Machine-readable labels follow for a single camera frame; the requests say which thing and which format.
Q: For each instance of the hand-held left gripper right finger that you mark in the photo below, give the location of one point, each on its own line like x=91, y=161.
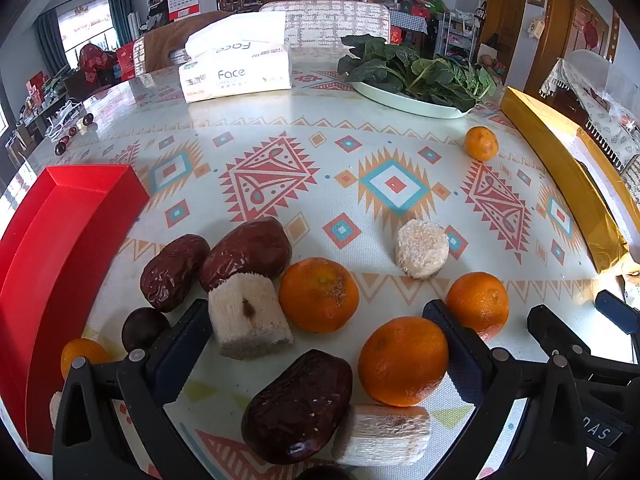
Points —
x=452, y=350

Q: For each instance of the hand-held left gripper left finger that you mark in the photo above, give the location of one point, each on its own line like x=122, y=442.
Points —
x=182, y=350

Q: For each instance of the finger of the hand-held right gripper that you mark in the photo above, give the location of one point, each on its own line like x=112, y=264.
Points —
x=617, y=312
x=550, y=332

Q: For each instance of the white cake block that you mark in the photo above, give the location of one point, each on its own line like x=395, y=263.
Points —
x=382, y=434
x=250, y=315

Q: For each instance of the large red date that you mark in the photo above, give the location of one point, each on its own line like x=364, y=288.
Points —
x=297, y=405
x=246, y=253

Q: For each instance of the red tray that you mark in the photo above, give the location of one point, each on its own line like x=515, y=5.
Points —
x=60, y=240

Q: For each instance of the round white cake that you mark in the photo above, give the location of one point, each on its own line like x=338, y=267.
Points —
x=421, y=248

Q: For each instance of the white cake piece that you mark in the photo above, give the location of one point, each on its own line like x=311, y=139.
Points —
x=54, y=410

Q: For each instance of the gold box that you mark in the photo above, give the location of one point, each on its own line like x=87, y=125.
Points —
x=560, y=160

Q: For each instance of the small orange tangerine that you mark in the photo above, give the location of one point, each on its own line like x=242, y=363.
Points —
x=481, y=143

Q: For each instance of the side table with lace cloth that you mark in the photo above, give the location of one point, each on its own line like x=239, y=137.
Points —
x=600, y=105

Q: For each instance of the white oval plate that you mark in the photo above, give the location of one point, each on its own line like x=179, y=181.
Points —
x=400, y=102

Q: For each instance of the white tissue pack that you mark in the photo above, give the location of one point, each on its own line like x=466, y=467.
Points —
x=235, y=77

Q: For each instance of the plate of green leaves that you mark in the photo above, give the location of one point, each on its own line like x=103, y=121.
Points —
x=400, y=67

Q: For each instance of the wooden doorway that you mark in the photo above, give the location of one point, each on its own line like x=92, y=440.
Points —
x=560, y=25

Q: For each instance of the red gift box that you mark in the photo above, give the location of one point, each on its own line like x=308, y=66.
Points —
x=127, y=60

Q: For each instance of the red cloth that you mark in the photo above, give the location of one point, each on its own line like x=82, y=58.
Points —
x=95, y=60

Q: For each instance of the chair with brown cover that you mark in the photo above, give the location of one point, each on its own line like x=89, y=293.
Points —
x=165, y=45

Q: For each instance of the metal storage rack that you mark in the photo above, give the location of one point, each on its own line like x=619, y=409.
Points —
x=457, y=35

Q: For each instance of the wooden door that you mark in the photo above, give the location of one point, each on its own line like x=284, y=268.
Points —
x=505, y=15

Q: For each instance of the checkered cloth table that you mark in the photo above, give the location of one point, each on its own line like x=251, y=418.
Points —
x=407, y=25

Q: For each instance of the window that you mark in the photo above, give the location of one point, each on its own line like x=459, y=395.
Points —
x=87, y=30

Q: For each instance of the blue curtain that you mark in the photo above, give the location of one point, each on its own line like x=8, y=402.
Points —
x=50, y=42
x=120, y=10

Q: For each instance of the white patterned chair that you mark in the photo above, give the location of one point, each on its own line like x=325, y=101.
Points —
x=325, y=22

